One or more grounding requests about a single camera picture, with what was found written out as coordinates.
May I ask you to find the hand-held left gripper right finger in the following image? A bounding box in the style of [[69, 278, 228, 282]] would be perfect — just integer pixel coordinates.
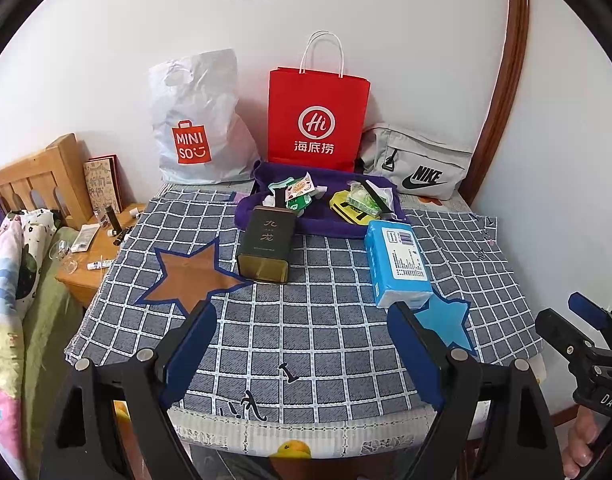
[[387, 300, 565, 480]]

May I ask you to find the dark green tea tin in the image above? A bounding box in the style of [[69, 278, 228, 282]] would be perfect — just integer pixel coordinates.
[[236, 205, 297, 285]]

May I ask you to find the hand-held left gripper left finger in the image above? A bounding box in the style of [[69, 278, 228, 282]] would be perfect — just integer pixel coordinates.
[[40, 299, 219, 480]]

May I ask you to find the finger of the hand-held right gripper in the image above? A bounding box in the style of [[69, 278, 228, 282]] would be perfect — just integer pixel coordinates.
[[536, 310, 594, 361], [568, 292, 612, 348]]

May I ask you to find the red paper shopping bag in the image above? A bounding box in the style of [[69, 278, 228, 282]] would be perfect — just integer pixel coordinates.
[[267, 31, 371, 173]]

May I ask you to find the brown wooden door frame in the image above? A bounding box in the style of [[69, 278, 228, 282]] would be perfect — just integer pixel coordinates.
[[458, 0, 531, 206]]

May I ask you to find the wooden bed headboard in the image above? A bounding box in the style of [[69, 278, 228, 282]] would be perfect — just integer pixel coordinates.
[[0, 133, 94, 231]]

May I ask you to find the clear bag of green packets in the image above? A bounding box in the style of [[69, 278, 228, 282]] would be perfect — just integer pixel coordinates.
[[346, 180, 397, 216]]

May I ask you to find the grey waist bag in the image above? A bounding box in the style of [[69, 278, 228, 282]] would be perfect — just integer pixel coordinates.
[[358, 122, 474, 201]]

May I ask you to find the grey checked star blanket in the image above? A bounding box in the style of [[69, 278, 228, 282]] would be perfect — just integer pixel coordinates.
[[65, 185, 546, 423]]

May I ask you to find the person's right hand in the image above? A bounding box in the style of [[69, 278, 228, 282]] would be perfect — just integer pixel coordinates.
[[563, 405, 599, 478]]

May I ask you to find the white dark spotted pillow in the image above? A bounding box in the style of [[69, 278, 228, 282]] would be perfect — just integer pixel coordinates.
[[5, 208, 57, 318]]

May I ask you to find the green bed sheet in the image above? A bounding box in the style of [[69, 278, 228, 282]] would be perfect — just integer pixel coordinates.
[[23, 225, 87, 461]]

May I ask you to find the white plastic shopping bag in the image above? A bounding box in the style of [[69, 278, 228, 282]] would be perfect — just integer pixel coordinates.
[[148, 49, 261, 186]]

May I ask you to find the purple cloth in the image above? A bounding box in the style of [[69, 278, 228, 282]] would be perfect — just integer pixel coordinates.
[[234, 160, 409, 240]]

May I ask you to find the pastel printed quilt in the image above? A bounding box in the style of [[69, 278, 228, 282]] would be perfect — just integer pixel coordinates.
[[0, 220, 29, 480]]

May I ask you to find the brown patterned book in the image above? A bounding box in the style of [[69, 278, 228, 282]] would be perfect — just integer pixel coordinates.
[[83, 155, 124, 216]]

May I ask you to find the white orange printed packet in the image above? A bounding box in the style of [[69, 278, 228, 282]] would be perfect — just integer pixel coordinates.
[[286, 171, 319, 201]]

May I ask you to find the wooden nightstand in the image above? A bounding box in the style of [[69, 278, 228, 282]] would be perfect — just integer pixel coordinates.
[[55, 202, 147, 308]]

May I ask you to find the yellow black zip pouch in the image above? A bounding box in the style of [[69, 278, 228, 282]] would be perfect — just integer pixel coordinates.
[[329, 189, 381, 226]]

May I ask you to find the green snack packet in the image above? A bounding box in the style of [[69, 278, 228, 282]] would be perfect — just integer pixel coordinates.
[[286, 192, 314, 216]]

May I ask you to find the clear drinking glass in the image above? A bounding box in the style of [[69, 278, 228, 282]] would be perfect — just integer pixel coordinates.
[[48, 240, 79, 271]]

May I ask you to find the blue tissue pack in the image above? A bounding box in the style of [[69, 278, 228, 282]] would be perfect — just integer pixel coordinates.
[[363, 219, 434, 309]]

